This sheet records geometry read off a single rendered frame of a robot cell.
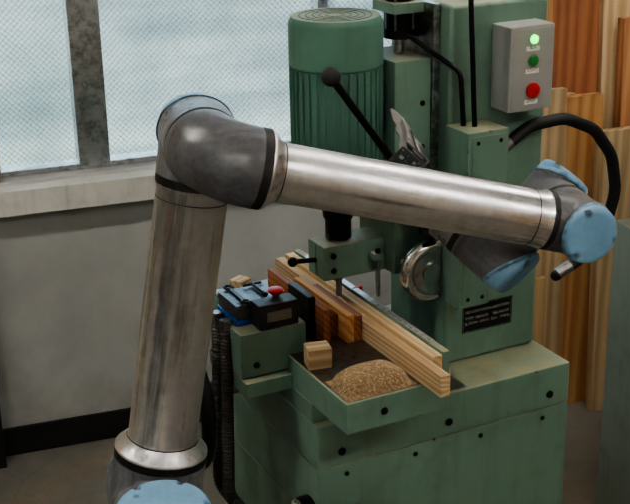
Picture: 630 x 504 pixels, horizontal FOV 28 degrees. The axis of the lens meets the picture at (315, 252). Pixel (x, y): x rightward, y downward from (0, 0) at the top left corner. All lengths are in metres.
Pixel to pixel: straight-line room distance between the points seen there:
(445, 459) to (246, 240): 1.54
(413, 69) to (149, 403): 0.81
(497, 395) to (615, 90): 1.71
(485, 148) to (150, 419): 0.81
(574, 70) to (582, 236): 2.15
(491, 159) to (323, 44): 0.38
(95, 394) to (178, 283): 2.07
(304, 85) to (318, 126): 0.08
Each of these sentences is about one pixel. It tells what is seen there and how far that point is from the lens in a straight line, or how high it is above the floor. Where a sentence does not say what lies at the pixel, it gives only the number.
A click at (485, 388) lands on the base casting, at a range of 2.48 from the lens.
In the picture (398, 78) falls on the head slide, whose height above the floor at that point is 1.39.
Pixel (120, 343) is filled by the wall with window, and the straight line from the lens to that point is 3.88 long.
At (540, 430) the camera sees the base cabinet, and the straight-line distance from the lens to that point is 2.61.
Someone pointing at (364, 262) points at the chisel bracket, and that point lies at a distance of 2.45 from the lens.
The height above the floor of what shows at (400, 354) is 0.93.
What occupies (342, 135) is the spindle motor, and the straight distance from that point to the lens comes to 2.29.
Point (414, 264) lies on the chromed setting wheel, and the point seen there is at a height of 1.04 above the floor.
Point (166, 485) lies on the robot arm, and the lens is 1.96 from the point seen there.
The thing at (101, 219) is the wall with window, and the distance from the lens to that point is 3.73.
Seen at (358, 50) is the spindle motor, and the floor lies 1.45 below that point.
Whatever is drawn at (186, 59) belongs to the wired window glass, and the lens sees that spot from 3.74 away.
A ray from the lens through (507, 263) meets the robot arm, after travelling 2.00.
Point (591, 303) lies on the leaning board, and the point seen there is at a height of 0.36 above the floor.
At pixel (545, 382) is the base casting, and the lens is 2.57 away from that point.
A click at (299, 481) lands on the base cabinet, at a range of 2.45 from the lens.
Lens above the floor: 1.90
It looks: 21 degrees down
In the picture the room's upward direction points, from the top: 1 degrees counter-clockwise
